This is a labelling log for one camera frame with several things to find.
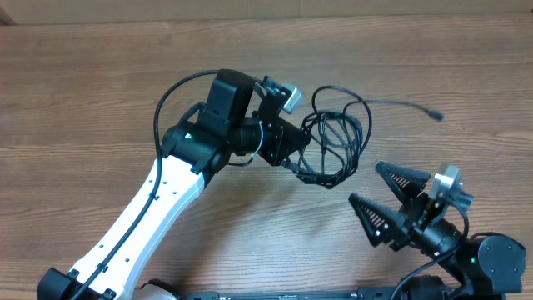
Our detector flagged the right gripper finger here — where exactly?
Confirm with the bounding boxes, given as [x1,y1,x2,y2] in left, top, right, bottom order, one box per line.
[349,192,411,248]
[375,161,431,204]

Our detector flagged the black usb cables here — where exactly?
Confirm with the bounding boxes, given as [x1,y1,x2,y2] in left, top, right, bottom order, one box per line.
[281,85,445,190]

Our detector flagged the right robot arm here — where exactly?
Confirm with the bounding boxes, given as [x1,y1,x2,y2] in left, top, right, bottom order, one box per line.
[349,162,526,299]

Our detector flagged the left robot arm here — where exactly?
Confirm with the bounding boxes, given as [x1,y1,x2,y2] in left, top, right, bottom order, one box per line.
[37,69,309,299]

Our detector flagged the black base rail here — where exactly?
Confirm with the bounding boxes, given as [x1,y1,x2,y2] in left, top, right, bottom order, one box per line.
[182,287,394,300]

